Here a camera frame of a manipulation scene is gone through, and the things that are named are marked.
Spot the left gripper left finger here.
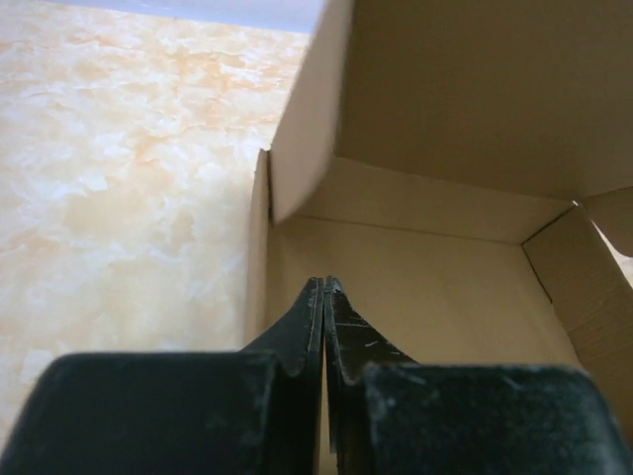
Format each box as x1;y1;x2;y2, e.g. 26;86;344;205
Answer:
9;278;324;474

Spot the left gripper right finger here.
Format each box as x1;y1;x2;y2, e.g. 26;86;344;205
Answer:
323;277;628;474

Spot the brown cardboard box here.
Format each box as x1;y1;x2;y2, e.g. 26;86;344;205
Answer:
245;1;632;474

